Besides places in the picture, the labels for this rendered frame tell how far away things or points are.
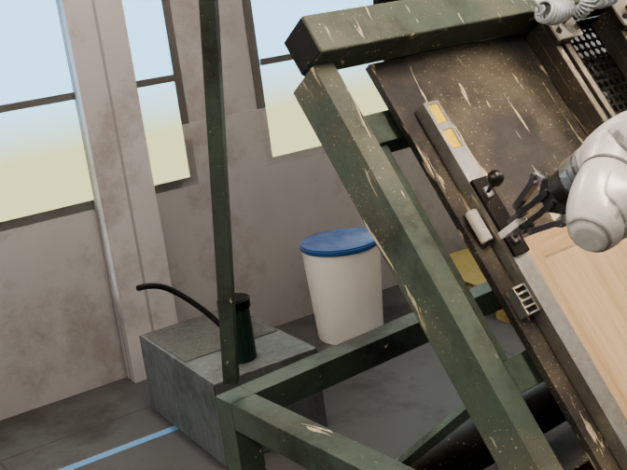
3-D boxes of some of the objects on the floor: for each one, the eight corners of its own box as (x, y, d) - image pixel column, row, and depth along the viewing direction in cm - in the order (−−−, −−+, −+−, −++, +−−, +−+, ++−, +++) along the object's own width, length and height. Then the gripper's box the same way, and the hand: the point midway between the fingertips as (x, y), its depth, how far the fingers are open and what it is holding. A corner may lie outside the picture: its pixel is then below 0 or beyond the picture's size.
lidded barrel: (369, 311, 574) (358, 222, 559) (405, 334, 532) (395, 238, 518) (299, 330, 558) (286, 240, 543) (331, 355, 516) (318, 256, 501)
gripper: (545, 157, 184) (476, 213, 203) (580, 214, 181) (507, 266, 200) (569, 148, 189) (499, 204, 207) (604, 204, 185) (530, 256, 204)
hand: (512, 228), depth 201 cm, fingers closed
